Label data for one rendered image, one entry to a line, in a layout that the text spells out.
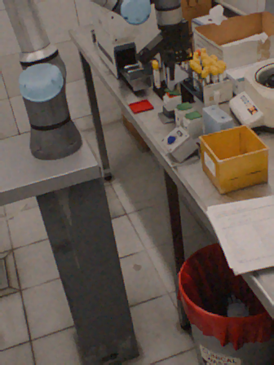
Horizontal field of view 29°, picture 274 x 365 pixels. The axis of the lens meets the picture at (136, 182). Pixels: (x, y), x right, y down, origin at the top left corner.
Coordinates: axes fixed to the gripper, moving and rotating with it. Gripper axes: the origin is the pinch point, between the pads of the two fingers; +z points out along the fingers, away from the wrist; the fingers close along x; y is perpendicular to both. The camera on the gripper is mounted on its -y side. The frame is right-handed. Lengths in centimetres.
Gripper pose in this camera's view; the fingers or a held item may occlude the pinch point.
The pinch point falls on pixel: (169, 87)
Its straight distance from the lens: 163.3
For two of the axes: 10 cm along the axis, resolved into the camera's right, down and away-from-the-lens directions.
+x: -2.9, -5.2, 8.0
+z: 1.3, 8.1, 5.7
